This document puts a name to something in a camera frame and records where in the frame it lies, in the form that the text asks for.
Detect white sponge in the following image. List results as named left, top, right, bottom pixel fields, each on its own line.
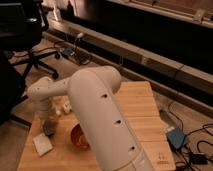
left=33, top=133, right=53, bottom=156

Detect red bowl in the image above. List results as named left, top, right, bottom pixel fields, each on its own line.
left=70, top=124, right=89, bottom=150

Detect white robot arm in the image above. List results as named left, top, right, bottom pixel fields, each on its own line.
left=27, top=66, right=155, bottom=171

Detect dark grey eraser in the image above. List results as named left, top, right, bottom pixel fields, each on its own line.
left=42, top=121, right=55, bottom=136

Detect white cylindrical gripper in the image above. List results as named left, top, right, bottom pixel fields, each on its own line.
left=37, top=99, right=55, bottom=120

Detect blue box on floor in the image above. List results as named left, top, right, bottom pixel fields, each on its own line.
left=166, top=128, right=189, bottom=149

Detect black office chair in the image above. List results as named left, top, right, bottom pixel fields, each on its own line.
left=0, top=0, right=60, bottom=126

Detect blue device on floor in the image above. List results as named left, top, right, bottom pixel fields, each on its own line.
left=61, top=47, right=75, bottom=59

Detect black power adapter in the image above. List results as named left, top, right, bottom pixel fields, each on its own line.
left=190, top=153, right=207, bottom=165

